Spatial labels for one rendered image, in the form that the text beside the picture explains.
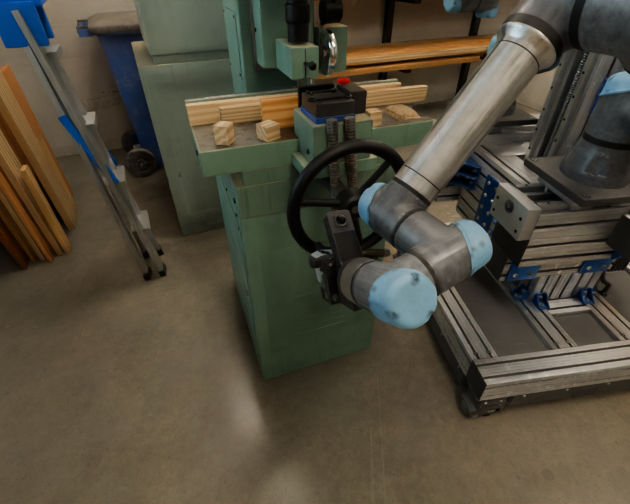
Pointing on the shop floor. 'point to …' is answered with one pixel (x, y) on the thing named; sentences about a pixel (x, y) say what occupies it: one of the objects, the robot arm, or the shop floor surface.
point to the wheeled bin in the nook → (127, 85)
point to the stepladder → (4, 18)
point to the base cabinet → (288, 291)
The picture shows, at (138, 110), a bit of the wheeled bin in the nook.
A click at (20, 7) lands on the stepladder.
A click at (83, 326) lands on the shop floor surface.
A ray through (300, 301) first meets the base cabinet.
